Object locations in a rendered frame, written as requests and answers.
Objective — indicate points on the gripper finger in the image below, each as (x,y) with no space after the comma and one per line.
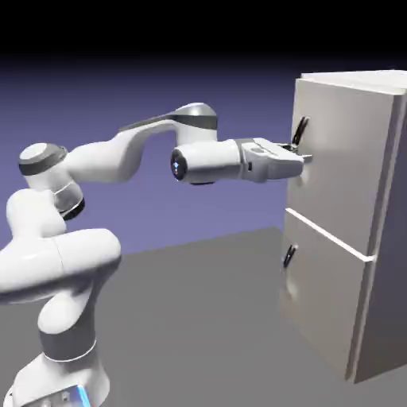
(307,158)
(287,147)

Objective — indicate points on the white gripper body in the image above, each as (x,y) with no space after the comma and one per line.
(283,163)

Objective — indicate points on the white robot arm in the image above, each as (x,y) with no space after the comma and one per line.
(95,159)

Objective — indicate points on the large grey cabinet door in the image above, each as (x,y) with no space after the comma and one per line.
(343,178)

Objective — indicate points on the light grey cabinet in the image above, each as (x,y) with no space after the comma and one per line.
(384,222)

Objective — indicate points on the small grey cabinet door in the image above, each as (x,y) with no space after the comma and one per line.
(321,295)

